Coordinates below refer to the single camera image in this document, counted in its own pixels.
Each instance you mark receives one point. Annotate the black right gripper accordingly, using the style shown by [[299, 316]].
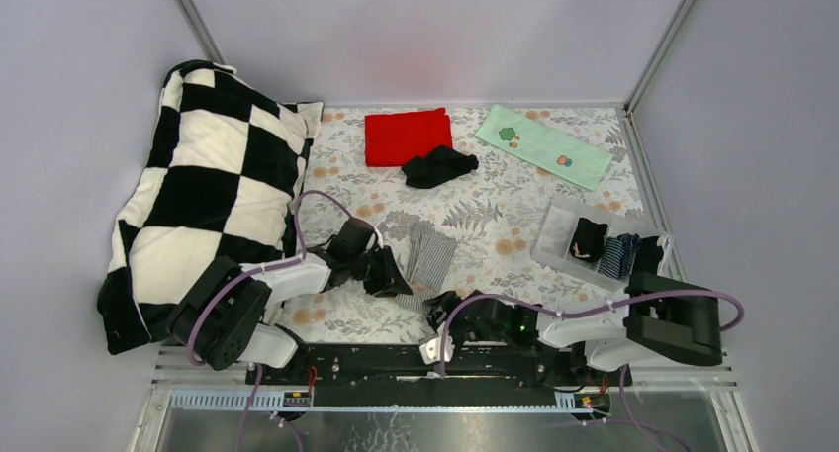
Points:
[[438, 304]]

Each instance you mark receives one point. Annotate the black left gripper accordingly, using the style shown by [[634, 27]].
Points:
[[390, 283]]

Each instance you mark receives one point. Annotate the grey striped underwear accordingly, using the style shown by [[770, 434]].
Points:
[[430, 257]]

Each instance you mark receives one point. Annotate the black underwear beige waistband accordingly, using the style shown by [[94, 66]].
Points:
[[588, 241]]

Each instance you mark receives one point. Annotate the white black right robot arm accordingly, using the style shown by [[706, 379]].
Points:
[[652, 317]]

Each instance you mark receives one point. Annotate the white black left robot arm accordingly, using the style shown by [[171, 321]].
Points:
[[221, 320]]

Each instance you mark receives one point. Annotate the navy striped rolled underwear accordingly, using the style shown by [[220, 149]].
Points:
[[618, 256]]

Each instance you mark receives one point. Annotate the black rolled underwear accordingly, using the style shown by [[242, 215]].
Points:
[[650, 255]]

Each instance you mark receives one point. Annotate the black crumpled garment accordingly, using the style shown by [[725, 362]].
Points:
[[439, 166]]

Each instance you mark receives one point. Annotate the red folded cloth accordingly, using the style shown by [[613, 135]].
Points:
[[392, 140]]

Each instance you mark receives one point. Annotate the floral table cloth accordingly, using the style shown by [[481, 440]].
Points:
[[494, 214]]

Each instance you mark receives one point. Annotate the clear plastic organizer box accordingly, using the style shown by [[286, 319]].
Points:
[[558, 226]]

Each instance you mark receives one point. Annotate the black white checkered blanket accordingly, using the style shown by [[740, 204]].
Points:
[[224, 172]]

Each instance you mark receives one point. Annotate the mint green printed cloth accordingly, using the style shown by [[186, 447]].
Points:
[[565, 156]]

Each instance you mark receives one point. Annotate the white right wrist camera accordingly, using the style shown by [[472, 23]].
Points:
[[436, 349]]

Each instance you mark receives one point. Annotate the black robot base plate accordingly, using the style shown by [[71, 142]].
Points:
[[439, 367]]

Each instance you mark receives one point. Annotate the aluminium frame rail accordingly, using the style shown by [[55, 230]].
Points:
[[372, 398]]

